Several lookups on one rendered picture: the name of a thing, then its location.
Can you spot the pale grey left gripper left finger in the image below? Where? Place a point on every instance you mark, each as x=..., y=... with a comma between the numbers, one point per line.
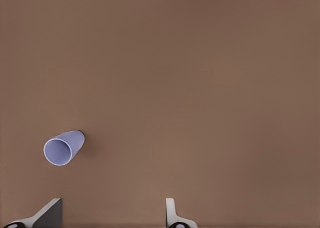
x=47, y=215

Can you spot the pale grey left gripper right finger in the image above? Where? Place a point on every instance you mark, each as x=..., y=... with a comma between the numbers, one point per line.
x=171, y=213

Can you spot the purple cup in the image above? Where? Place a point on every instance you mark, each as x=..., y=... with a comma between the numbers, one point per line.
x=63, y=145

